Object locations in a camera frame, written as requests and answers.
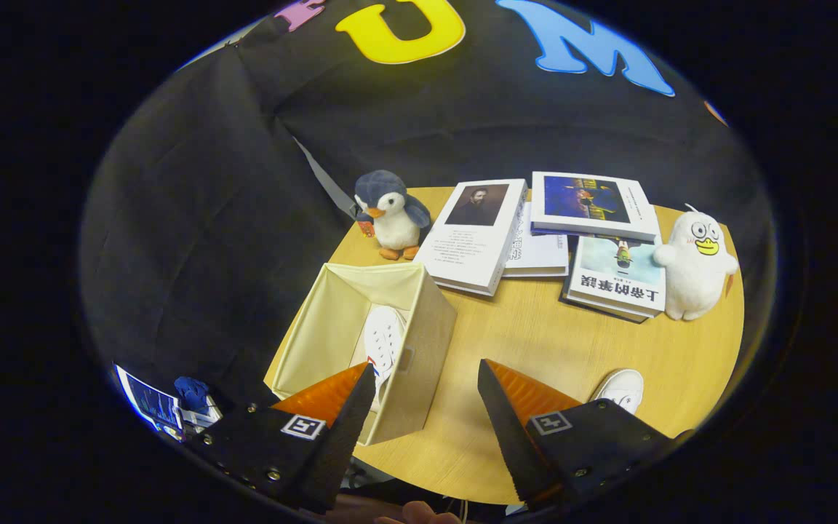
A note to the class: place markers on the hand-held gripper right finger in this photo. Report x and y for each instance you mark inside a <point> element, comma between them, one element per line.
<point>517,444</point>

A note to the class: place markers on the beige fabric storage box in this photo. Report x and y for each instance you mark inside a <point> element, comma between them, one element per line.
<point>430,342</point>

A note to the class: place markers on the blue computer screen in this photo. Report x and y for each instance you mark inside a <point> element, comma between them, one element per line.
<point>146,400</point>

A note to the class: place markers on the book with blue photo cover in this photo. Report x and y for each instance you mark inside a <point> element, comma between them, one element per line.
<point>590,204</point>

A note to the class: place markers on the white striped canvas shoe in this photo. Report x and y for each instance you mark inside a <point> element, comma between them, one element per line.
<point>382,338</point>
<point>623,386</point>

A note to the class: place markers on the grey penguin plush toy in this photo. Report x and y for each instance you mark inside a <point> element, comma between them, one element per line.
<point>396,222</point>

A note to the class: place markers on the plain white book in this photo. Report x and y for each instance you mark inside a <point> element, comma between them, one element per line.
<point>539,255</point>

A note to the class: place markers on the white duck plush toy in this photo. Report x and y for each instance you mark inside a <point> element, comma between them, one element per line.
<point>692,276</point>

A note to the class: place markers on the blue crumpled cloth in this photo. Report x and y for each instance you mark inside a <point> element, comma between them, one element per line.
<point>192,393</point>

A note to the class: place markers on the book with pale sky cover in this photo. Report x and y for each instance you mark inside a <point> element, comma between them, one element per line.
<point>619,280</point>

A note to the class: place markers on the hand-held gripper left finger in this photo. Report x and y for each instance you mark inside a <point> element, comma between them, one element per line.
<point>335,444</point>

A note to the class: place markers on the book with portrait cover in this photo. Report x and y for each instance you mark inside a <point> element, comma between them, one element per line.
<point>470,240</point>

